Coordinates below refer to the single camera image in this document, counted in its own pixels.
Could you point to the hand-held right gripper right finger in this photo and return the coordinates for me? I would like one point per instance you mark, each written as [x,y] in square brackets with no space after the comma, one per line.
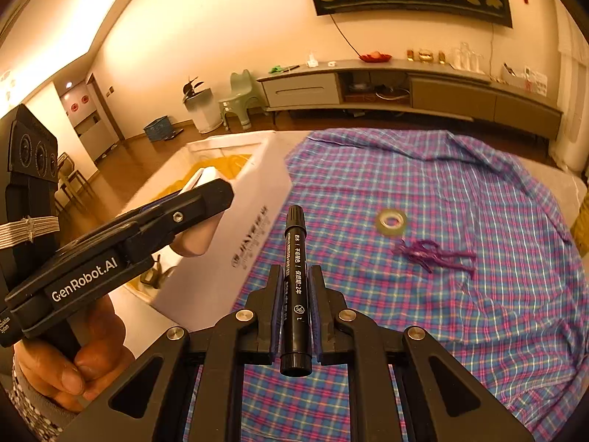
[315,313]

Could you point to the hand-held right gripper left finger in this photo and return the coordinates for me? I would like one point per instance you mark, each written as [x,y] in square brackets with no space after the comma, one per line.
[276,313]

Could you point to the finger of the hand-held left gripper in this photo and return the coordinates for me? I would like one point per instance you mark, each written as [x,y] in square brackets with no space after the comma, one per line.
[184,214]
[156,205]

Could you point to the black marker pen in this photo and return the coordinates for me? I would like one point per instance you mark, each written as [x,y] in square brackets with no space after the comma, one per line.
[294,285]

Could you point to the dark framed eyeglasses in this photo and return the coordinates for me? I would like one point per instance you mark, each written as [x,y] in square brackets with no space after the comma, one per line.
[154,276]

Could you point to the white cardboard box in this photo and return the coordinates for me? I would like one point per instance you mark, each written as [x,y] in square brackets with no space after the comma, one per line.
[257,221]

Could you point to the person's left hand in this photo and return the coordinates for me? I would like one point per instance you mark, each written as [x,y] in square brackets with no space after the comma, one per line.
[101,359]

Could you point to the black floor scale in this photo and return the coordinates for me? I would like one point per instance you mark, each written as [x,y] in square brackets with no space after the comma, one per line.
[171,135]

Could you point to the blue plastic basket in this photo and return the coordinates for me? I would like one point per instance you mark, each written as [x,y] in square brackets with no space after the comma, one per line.
[158,131]

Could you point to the dining chair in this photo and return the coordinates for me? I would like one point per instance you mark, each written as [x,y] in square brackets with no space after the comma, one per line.
[69,177]

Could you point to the blue purple plaid cloth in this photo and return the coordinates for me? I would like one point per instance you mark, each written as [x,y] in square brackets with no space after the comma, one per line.
[414,322]

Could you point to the wooden door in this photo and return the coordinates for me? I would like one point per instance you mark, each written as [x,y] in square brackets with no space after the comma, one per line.
[108,115]

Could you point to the white floor bin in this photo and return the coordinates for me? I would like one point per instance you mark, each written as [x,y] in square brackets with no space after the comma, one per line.
[205,113]

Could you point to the clear tape roll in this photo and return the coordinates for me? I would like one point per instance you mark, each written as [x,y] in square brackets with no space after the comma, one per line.
[383,226]

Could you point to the dark leafed plant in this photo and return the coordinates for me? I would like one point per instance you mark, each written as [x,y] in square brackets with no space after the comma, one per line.
[192,88]

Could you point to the green plastic child chair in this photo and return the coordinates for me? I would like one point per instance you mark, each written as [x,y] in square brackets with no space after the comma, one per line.
[239,101]

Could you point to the green scissors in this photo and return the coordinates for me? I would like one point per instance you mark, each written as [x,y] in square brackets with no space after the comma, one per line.
[283,69]

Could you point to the white tissue box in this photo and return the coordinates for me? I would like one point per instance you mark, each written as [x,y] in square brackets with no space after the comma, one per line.
[313,60]

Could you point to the grey television cabinet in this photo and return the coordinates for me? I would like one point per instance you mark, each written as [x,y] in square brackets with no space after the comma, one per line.
[414,96]

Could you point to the red fruit plate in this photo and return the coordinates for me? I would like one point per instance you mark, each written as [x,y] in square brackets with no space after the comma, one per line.
[375,57]

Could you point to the amber glass jars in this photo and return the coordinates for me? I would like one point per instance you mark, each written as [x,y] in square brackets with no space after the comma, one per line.
[425,55]

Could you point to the clear drinking glass set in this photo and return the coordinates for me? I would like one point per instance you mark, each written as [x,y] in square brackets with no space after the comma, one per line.
[465,60]

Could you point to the white organiser box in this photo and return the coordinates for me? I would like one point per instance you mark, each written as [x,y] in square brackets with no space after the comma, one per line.
[524,80]

